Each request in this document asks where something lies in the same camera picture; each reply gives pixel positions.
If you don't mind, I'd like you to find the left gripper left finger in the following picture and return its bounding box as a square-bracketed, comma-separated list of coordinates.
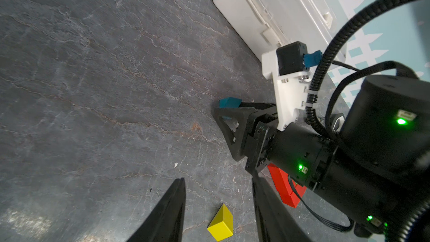
[128, 178, 186, 242]

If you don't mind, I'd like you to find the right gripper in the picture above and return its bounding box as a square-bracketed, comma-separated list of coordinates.
[214, 102, 333, 188]

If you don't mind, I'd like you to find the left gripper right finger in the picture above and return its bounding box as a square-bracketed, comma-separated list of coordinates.
[252, 172, 311, 242]

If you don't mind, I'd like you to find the teal small block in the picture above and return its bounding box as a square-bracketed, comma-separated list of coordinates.
[219, 97, 242, 108]

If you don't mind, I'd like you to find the red block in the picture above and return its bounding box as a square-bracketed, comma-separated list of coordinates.
[268, 164, 300, 208]

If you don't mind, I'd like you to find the yellow small block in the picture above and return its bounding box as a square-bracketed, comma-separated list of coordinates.
[207, 203, 234, 242]

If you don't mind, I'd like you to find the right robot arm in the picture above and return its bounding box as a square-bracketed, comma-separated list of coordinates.
[214, 75, 430, 242]

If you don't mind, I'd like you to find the white plastic storage box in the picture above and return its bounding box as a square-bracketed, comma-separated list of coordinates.
[212, 0, 347, 59]

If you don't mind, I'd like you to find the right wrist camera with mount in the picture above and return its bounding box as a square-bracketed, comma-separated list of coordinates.
[262, 41, 323, 131]

